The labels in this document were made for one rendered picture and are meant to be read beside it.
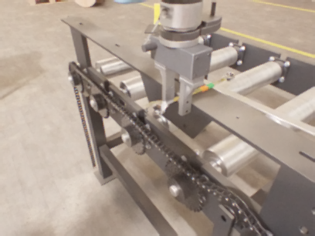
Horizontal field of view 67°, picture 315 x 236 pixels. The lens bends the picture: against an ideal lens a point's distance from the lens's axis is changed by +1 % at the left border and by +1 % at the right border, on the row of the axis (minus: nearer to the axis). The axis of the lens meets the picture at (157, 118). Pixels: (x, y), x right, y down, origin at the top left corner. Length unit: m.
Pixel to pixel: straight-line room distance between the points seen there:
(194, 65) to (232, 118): 0.14
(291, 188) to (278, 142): 0.11
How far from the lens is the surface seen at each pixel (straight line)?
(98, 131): 1.59
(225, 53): 1.55
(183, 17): 0.43
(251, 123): 0.50
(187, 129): 0.71
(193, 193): 0.72
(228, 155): 0.80
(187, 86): 0.48
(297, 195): 0.54
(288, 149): 0.47
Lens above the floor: 1.46
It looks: 37 degrees down
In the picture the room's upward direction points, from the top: straight up
